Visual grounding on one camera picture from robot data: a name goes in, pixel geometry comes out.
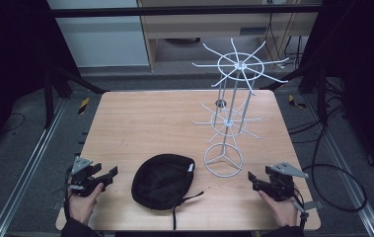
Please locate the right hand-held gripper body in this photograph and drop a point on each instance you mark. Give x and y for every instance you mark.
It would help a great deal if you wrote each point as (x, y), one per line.
(281, 182)

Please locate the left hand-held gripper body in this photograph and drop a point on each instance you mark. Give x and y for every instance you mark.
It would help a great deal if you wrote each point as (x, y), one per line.
(83, 179)

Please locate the person's left hand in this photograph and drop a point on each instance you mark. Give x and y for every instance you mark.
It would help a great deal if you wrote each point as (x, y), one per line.
(83, 205)

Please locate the person's right hand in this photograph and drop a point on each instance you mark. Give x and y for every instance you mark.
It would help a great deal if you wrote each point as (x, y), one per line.
(281, 210)

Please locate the yellow black striped tape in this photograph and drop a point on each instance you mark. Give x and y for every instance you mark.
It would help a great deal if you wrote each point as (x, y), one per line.
(83, 105)
(294, 101)

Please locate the black metal stand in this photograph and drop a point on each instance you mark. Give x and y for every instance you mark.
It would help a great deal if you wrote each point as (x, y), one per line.
(321, 92)
(49, 95)

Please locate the white cabinet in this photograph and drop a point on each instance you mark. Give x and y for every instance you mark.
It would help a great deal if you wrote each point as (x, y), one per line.
(102, 39)

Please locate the dark curtain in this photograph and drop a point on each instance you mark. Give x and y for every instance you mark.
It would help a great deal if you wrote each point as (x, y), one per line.
(362, 72)
(7, 65)

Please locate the light wooden desk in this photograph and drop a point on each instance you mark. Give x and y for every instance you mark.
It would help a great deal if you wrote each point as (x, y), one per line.
(207, 26)

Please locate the black horizontal crossbar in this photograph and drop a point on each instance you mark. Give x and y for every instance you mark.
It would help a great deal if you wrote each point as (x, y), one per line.
(174, 11)

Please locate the aluminium floor rail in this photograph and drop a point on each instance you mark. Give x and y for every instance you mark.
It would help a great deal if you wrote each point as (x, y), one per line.
(26, 171)
(352, 184)

